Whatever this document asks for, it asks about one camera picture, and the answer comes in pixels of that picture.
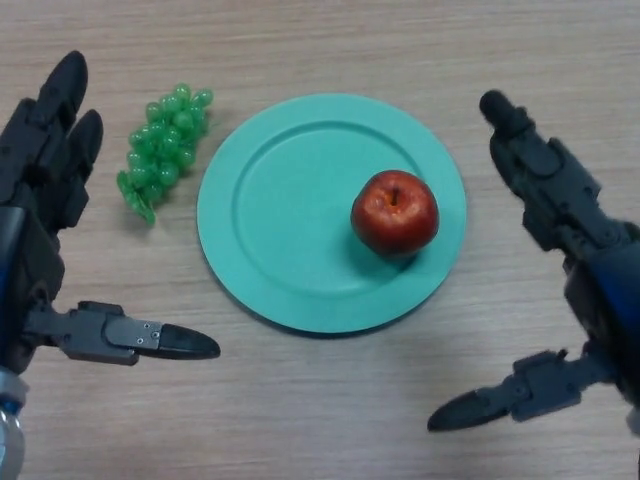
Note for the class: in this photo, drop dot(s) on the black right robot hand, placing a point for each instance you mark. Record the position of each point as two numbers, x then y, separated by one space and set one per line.
605 300

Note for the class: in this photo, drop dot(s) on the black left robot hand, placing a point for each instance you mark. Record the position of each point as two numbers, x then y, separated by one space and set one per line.
27 215

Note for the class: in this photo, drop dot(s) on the red apple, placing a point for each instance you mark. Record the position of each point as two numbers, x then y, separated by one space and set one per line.
395 215

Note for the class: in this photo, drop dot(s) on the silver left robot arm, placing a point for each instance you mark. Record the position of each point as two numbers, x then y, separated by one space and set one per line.
10 440

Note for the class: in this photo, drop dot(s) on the green round plate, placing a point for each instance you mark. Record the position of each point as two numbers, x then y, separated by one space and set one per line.
290 225

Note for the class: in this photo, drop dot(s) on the green grape bunch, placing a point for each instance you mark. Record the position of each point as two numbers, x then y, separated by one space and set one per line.
161 145

